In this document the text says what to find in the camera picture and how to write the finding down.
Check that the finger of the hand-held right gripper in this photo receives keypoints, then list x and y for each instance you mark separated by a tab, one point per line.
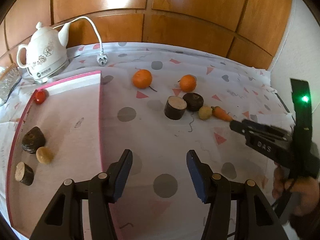
252	127

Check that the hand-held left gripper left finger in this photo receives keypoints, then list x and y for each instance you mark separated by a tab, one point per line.
122	178

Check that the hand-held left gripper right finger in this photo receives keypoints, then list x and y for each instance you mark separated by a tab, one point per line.
197	178

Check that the dark brown cylindrical chunk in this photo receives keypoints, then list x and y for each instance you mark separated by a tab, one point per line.
24	173
193	102
33	140
175	108

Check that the pink-edged shallow box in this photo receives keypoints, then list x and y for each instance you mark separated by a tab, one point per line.
70	135

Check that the orange tangerine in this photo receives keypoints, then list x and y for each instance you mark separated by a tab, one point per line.
187	83
142	79

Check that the person's right hand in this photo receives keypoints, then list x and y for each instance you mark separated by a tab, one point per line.
278	183

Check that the small orange carrot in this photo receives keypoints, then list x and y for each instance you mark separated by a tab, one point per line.
221	114

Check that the small yellow-brown round fruit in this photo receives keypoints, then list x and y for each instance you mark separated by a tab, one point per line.
44	155
205	113

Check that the white patterned tablecloth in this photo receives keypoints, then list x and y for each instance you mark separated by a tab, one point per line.
155	140

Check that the red cherry tomato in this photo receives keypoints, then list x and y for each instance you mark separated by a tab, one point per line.
40	97

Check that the kettle base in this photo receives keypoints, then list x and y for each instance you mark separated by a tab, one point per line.
41	80

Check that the wooden panelled cabinet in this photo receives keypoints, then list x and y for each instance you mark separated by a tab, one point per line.
175	10

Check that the white floral ceramic kettle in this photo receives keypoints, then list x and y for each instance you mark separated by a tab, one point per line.
45	52

